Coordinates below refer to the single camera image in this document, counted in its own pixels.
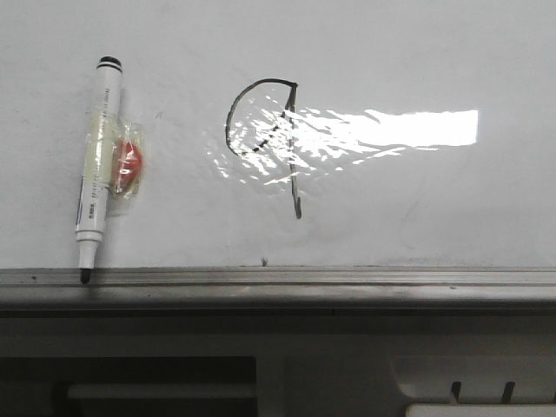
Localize white whiteboard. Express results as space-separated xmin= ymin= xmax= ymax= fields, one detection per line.
xmin=1 ymin=1 xmax=555 ymax=268

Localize white black whiteboard marker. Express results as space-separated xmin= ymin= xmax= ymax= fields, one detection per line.
xmin=76 ymin=56 xmax=122 ymax=284

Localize red magnet taped to marker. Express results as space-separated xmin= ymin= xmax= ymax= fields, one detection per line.
xmin=110 ymin=120 xmax=144 ymax=199

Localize aluminium whiteboard tray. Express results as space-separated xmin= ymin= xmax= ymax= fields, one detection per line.
xmin=1 ymin=266 xmax=555 ymax=313

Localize white cabinet below whiteboard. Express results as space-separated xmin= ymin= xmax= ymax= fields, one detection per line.
xmin=1 ymin=313 xmax=555 ymax=416

